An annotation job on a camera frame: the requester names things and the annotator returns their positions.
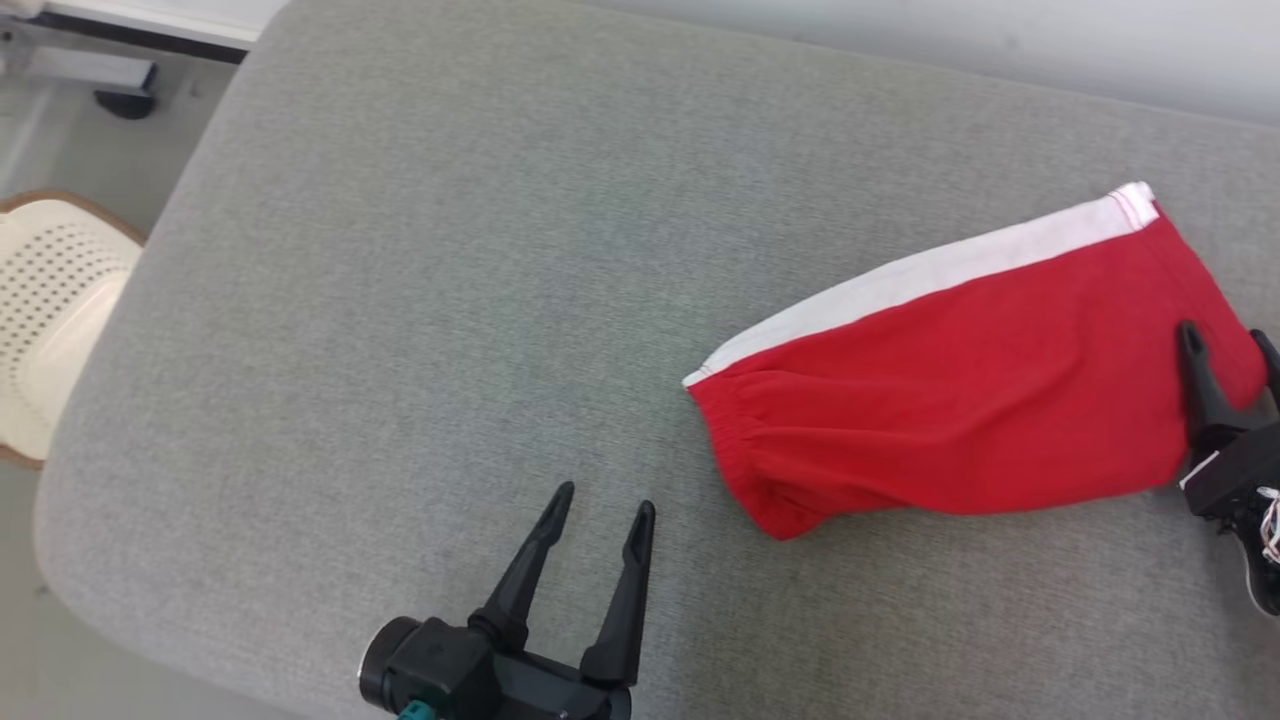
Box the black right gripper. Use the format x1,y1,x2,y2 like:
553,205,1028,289
1176,319,1280,521

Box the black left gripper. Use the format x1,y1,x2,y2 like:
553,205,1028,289
468,481,658,720

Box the red shorts with white stripe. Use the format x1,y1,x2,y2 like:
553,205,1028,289
682,181,1273,542

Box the grey fabric sofa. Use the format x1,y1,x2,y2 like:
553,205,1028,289
32,0,1280,720

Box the white perforated chair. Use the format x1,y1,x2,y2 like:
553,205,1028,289
0,189,151,472

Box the grey furniture foot with caster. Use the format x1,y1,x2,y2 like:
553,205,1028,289
0,42,163,122

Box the white wall baseboard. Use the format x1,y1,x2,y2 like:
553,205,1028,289
0,0,293,67

